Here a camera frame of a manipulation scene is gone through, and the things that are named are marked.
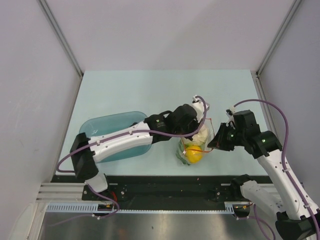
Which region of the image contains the aluminium frame post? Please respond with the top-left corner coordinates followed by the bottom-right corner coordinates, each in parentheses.
top-left (36, 0), bottom-right (84, 79)
top-left (256, 0), bottom-right (303, 76)

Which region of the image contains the right aluminium frame post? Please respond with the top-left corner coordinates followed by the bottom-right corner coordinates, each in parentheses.
top-left (256, 0), bottom-right (303, 76)

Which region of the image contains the clear zip top bag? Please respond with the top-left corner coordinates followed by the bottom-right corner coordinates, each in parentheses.
top-left (175, 118), bottom-right (215, 166)

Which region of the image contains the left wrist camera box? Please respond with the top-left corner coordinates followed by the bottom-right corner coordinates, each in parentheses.
top-left (191, 96), bottom-right (205, 123)

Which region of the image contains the fake yellow lemon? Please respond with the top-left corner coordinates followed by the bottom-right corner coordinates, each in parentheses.
top-left (185, 145), bottom-right (203, 164)

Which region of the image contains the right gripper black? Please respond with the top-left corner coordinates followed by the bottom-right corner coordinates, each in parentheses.
top-left (207, 122), bottom-right (246, 151)

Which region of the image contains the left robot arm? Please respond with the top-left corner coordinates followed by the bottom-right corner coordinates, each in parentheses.
top-left (70, 100), bottom-right (210, 200)

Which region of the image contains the fake white cauliflower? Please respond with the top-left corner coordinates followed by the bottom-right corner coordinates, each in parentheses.
top-left (181, 125), bottom-right (209, 146)

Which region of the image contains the fake green lettuce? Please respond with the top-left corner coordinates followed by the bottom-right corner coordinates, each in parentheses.
top-left (175, 139), bottom-right (190, 166)

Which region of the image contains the teal plastic container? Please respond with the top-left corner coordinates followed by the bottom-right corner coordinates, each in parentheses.
top-left (78, 111), bottom-right (152, 163)

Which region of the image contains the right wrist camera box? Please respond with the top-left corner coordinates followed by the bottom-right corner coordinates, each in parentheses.
top-left (226, 106), bottom-right (236, 123)

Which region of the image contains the left aluminium frame post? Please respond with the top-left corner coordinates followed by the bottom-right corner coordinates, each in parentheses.
top-left (36, 0), bottom-right (84, 79)

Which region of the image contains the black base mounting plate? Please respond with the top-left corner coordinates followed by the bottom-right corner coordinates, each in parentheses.
top-left (49, 174), bottom-right (293, 203)

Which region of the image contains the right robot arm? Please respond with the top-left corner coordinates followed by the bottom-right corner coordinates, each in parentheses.
top-left (207, 110), bottom-right (320, 240)

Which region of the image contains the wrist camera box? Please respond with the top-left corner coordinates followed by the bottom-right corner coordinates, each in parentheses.
top-left (191, 96), bottom-right (205, 123)
top-left (226, 106), bottom-right (236, 123)

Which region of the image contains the white slotted cable duct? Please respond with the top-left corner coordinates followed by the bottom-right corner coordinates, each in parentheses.
top-left (46, 201), bottom-right (251, 215)

